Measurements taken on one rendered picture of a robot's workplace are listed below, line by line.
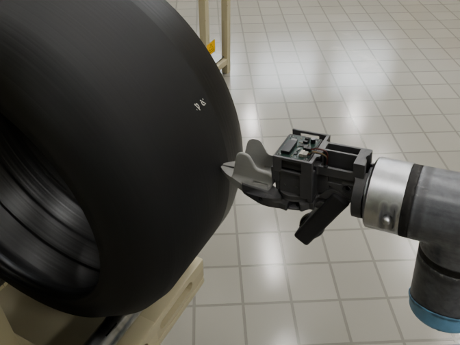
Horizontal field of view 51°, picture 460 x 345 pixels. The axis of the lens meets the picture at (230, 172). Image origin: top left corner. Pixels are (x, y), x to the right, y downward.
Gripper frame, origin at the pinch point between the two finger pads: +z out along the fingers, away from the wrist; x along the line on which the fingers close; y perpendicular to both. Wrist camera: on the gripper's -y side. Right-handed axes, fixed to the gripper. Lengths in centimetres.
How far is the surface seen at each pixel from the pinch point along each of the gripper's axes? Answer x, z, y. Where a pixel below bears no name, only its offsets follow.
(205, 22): -208, 133, -58
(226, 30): -237, 135, -74
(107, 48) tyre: 7.7, 10.1, 21.0
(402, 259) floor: -115, -14, -123
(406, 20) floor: -407, 43, -118
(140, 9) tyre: -1.6, 11.8, 22.5
